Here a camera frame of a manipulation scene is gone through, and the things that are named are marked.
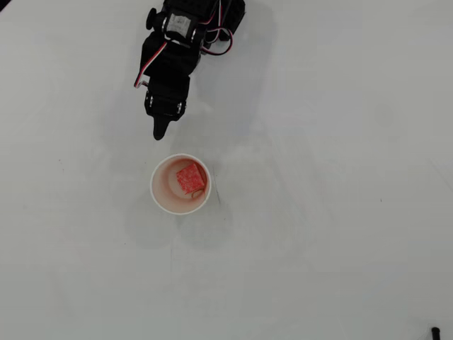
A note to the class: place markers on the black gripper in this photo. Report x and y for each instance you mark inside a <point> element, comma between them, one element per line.
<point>165,106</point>

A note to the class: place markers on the red cube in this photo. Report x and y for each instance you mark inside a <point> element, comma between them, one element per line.
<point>190,178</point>

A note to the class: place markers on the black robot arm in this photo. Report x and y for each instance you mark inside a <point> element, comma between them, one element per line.
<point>177,53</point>

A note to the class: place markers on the white paper cup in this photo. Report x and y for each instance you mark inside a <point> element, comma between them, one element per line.
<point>163,191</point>

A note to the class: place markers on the small black cylindrical object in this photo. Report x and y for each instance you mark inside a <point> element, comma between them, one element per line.
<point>435,333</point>

